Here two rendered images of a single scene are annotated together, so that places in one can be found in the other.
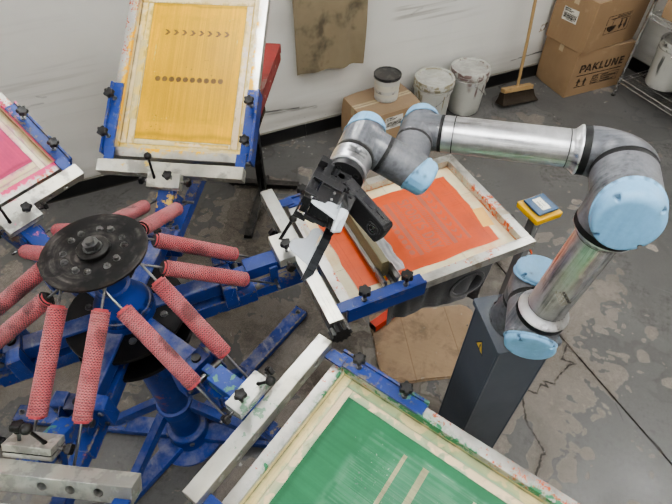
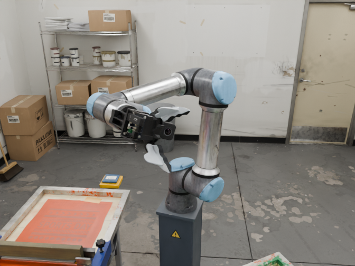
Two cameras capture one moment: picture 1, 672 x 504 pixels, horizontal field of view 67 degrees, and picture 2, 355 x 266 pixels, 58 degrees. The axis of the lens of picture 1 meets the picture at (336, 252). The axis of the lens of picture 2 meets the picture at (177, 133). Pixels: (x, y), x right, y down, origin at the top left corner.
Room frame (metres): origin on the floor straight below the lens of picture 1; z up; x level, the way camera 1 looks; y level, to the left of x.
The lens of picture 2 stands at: (0.20, 0.62, 2.08)
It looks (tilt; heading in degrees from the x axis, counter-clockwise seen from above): 22 degrees down; 299
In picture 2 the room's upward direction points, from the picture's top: straight up
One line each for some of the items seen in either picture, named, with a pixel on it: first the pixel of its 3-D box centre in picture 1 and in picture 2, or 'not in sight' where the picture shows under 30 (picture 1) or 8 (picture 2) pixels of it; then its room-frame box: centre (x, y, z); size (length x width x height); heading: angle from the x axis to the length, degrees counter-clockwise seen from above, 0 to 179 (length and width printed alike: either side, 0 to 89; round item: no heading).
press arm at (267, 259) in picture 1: (268, 262); not in sight; (1.17, 0.24, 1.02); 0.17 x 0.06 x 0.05; 114
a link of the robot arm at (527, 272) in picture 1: (533, 284); (182, 173); (0.80, -0.50, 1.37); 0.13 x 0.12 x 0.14; 163
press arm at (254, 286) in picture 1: (303, 273); not in sight; (1.23, 0.12, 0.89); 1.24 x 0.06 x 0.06; 114
